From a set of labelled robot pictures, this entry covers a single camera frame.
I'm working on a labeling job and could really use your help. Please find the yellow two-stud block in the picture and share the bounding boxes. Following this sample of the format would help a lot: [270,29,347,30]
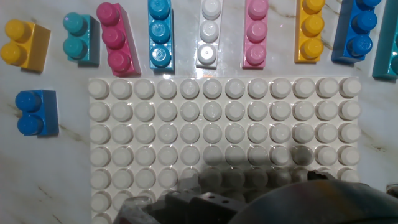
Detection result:
[0,18,52,73]

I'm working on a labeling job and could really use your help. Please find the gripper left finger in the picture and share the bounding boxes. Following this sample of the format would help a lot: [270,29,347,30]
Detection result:
[146,172,246,224]

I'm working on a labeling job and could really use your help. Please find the light blue three-stud block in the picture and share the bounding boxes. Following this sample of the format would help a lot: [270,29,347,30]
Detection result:
[147,0,175,71]

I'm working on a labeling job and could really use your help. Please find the pink four-stud block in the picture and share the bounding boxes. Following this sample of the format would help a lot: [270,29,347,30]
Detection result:
[241,0,269,69]

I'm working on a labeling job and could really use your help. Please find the teal two-stud block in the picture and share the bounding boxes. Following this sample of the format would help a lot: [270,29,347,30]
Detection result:
[62,12,101,66]

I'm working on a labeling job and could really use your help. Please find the blue two-stud block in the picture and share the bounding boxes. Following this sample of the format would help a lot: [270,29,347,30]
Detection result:
[14,89,60,137]

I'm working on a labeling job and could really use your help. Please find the magenta three-stud block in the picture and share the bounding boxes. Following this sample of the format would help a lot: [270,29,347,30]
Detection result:
[95,2,142,77]

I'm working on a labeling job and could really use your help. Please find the marble pattern board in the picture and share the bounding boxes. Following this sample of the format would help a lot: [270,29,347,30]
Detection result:
[0,0,398,224]

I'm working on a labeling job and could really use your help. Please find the white four-stud block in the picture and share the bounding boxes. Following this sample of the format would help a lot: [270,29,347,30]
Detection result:
[195,0,224,70]

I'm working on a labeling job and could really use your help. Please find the dark blue four-stud block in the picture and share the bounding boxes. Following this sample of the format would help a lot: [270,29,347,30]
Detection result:
[330,0,382,65]

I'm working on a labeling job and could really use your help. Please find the white studded baseplate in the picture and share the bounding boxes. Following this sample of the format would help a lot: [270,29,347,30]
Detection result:
[87,76,363,224]

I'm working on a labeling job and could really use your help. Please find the yellow four-stud block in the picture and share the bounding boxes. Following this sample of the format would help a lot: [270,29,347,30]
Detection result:
[294,0,326,64]

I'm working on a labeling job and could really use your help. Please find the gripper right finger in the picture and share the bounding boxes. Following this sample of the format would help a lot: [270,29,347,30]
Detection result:
[307,169,336,182]

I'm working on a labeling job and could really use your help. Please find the teal four-stud block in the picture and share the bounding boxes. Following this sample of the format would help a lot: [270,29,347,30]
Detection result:
[371,0,398,80]

